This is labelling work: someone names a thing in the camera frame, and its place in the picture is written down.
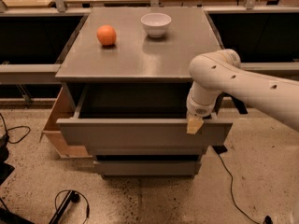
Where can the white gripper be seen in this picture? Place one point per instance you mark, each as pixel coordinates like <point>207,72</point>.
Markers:
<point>198,108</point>

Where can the grey top drawer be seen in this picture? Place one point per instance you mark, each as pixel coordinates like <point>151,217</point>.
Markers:
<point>141,133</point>

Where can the grey drawer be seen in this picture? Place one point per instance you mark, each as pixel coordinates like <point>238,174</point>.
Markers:
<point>147,168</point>
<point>141,133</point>
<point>193,151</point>

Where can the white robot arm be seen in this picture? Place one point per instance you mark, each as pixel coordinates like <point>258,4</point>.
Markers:
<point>216,72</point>

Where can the grey drawer cabinet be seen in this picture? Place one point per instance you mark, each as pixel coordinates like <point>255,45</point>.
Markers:
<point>138,77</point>

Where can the grey bottom drawer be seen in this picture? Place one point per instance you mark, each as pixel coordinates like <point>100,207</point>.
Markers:
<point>147,168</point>

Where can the grey middle drawer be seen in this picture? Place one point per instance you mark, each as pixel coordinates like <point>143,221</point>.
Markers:
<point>193,151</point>

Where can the black power adapter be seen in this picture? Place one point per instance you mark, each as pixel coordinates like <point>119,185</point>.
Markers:
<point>220,149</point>

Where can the white ceramic bowl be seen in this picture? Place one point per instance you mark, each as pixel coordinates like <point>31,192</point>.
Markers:
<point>156,24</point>

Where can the orange fruit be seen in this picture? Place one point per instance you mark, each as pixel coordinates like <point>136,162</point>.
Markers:
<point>106,35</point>

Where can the brown cardboard box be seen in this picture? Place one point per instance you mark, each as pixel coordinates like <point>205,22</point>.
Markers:
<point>62,110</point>

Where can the black tripod leg with cable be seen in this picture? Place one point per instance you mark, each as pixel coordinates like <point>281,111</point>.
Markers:
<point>70,196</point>

